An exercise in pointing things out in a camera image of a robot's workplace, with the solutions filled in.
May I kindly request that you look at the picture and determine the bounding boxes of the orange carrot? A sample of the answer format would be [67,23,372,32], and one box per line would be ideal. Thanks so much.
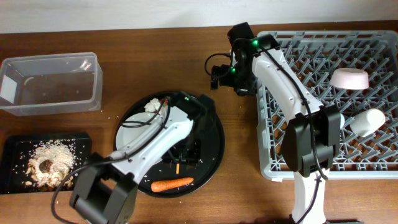
[150,177,194,192]

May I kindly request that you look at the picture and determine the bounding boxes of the white tissue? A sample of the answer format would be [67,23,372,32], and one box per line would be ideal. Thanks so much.
[144,98,161,113]

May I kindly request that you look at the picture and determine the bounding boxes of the white round plate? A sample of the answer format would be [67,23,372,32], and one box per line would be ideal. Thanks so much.
[110,112,164,159]

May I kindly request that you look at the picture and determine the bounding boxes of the pink bowl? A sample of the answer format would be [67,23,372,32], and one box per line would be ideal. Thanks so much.
[330,68,369,90]

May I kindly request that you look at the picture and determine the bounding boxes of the rice and food scraps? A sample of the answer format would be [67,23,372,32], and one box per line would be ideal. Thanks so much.
[27,141,75,192]

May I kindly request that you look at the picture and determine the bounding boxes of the brown food lump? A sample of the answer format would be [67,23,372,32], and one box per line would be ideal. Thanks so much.
[39,159,53,174]

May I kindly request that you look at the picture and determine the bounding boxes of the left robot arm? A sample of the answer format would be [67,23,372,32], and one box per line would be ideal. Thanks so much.
[69,91,215,223]

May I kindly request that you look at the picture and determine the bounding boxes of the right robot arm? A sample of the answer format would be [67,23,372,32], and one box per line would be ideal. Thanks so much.
[208,22,341,223]

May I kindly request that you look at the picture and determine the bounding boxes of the grey dishwasher rack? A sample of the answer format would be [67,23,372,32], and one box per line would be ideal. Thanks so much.
[257,30,397,180]

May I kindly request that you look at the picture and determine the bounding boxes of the round black serving tray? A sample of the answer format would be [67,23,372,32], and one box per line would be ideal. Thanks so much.
[113,91,226,198]

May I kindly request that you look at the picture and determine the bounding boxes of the red crumpled wrapper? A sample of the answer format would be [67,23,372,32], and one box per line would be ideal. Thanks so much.
[159,96,170,108]

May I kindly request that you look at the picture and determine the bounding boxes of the light blue cup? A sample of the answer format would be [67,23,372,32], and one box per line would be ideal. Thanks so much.
[340,113,345,129]

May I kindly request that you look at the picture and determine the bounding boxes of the clear plastic bin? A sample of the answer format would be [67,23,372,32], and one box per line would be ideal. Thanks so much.
[1,52,103,116]

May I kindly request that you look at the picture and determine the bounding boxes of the white cup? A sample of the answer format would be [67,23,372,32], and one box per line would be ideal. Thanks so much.
[349,108,386,137]

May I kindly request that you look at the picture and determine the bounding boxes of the black rectangular tray bin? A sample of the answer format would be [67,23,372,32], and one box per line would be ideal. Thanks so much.
[1,133,92,195]

